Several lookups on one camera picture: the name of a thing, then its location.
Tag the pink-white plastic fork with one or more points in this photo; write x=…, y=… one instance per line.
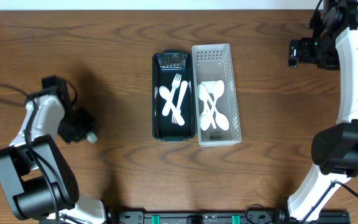
x=182, y=92

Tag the clear plastic basket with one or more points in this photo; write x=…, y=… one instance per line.
x=213, y=62

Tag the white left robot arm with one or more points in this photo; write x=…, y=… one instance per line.
x=35, y=177

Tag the black plastic basket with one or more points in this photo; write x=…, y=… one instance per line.
x=165, y=66

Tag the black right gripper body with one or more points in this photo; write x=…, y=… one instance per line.
x=293, y=52

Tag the mint green plastic fork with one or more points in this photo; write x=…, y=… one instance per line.
x=92, y=137

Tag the white thick-handled spoon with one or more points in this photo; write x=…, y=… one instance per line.
x=164, y=92

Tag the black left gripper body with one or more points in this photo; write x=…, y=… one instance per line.
x=74, y=130

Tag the white plastic spoon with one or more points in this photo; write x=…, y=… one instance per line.
x=204, y=118
x=218, y=119
x=218, y=90
x=202, y=91

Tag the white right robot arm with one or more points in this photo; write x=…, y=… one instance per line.
x=334, y=151

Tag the white plastic fork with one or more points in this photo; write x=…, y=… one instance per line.
x=175, y=84

